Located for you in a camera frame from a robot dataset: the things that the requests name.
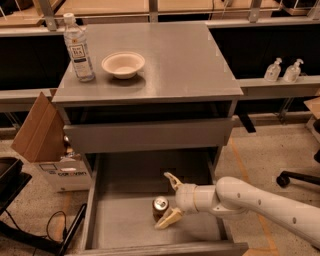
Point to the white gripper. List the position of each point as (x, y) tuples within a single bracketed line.
[(185, 197)]

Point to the orange soda can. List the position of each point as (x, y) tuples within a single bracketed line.
[(159, 206)]

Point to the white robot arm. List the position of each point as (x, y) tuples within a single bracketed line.
[(231, 196)]

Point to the open grey middle drawer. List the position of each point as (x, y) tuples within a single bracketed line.
[(119, 219)]

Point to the closed grey top drawer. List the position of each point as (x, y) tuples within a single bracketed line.
[(149, 136)]

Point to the grey drawer cabinet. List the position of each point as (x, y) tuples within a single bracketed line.
[(160, 112)]

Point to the black office chair base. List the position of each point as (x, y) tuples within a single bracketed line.
[(283, 180)]

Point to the black stand leg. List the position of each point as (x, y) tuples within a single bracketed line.
[(44, 242)]

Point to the white paper bowl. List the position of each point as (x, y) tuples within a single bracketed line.
[(123, 65)]

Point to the cardboard box with flaps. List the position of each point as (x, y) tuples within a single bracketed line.
[(43, 143)]

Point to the left sanitizer pump bottle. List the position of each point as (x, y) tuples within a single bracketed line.
[(273, 71)]

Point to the sanitizer pump bottle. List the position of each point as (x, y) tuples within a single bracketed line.
[(292, 72), (273, 71)]

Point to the black bin at left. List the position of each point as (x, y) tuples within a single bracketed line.
[(12, 180)]

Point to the right sanitizer pump bottle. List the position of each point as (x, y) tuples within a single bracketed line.
[(292, 72)]

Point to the clear plastic water bottle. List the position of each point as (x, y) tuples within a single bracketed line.
[(76, 43)]

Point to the grey metal rail shelf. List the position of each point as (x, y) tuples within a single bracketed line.
[(266, 87)]

